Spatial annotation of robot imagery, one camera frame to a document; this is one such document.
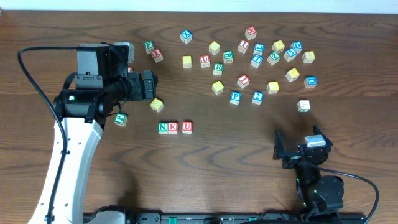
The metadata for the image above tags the blue T wooden block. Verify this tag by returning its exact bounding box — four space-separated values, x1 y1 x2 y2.
251 54 264 68

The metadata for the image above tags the red u block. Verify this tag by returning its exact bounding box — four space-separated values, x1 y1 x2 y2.
182 121 193 134
200 55 211 68

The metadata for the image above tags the blue d block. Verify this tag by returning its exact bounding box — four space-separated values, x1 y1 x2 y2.
290 41 303 54
304 76 318 89

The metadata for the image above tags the blue L wooden block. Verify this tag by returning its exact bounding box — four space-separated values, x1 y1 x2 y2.
253 43 265 56

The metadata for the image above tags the yellow 8 wooden block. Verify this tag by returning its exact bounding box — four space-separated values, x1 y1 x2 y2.
302 51 315 64

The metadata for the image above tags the green F wooden block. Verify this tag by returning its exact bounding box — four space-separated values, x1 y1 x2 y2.
144 40 155 54

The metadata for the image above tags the red E wooden block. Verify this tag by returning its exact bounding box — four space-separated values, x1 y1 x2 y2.
167 122 178 134

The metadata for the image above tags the blue 2 wooden block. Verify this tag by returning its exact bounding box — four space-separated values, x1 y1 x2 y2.
252 91 264 105

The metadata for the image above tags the green J wooden block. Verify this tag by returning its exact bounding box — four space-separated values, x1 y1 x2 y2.
114 113 128 126

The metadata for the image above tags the blue P wooden block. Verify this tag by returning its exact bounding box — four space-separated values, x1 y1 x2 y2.
229 91 241 105

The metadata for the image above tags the green R wooden block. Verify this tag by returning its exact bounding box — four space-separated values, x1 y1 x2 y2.
213 63 224 76

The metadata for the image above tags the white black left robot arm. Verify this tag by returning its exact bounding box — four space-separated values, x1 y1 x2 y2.
21 42 158 223

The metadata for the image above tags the yellow block upper centre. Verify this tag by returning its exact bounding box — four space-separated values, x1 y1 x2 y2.
209 41 221 55

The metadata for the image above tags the blue D block upper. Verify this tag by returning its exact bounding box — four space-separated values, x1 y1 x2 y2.
290 41 303 54

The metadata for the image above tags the green N wooden block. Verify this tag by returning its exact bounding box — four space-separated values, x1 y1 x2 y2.
158 122 169 134

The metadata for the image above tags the blue X wooden block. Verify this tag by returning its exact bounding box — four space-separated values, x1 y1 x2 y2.
180 30 192 44

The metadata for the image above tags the yellow block left middle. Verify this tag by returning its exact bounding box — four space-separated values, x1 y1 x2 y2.
182 55 192 68

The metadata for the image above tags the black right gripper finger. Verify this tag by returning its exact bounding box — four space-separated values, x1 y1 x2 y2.
272 130 285 160
313 124 326 140

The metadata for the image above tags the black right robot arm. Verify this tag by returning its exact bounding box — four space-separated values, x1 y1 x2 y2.
273 125 344 215

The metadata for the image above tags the yellow block upper right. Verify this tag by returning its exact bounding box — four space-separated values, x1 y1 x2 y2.
272 40 285 54

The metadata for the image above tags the green B wooden block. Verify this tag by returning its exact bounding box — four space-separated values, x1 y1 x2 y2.
223 50 234 64

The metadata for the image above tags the yellow G wooden block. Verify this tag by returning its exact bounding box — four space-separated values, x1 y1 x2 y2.
150 98 164 113

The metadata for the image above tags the yellow K wooden block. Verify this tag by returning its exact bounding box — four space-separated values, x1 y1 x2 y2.
285 68 300 82

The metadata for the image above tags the red I block lower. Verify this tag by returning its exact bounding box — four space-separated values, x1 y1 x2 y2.
237 74 251 89

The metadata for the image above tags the blue 5 wooden block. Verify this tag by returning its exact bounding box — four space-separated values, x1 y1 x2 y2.
284 48 297 62

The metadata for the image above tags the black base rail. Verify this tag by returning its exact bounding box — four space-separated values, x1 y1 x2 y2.
126 212 366 224

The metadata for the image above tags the red i block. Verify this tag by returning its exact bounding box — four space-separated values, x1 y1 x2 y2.
237 74 251 89
238 40 249 54

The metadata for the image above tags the green Z wooden block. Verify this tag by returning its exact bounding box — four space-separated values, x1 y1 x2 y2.
267 52 280 65

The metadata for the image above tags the yellow Q wooden block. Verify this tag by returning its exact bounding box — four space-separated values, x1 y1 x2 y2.
212 80 224 95

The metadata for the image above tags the red I block upper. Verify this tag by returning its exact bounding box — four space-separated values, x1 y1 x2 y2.
238 40 249 54

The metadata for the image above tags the yellow S wooden block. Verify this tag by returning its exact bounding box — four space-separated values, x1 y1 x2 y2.
267 81 279 94

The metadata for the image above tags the red X wooden block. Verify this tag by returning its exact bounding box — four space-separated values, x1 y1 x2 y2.
150 49 164 63

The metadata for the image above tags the blue D block lower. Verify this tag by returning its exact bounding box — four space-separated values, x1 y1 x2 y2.
304 76 318 89

